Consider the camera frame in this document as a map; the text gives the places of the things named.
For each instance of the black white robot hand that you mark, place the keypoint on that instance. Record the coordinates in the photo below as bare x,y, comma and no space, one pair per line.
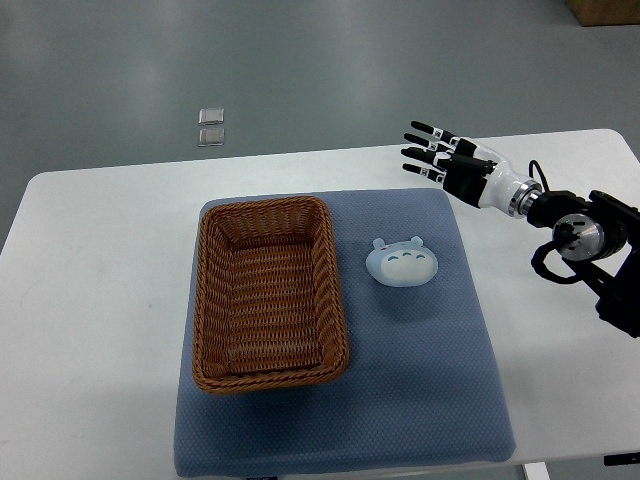
474,173

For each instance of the blue plush toy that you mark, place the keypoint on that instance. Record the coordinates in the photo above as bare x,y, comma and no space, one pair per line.
402,264

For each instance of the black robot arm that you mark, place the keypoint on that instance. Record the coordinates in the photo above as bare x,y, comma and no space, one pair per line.
594,240

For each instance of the brown wicker basket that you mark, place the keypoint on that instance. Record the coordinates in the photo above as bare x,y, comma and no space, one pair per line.
268,309

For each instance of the brown cardboard box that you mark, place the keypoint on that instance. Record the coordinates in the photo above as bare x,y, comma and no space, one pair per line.
605,12

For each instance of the blue fabric mat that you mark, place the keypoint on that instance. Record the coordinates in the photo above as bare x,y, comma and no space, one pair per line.
422,386

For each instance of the upper clear floor plate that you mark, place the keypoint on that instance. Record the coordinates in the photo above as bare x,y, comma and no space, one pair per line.
211,116

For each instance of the white table leg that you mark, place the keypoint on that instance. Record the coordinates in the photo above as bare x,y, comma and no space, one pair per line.
536,471

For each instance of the black table control panel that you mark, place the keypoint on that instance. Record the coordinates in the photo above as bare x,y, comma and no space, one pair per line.
622,459

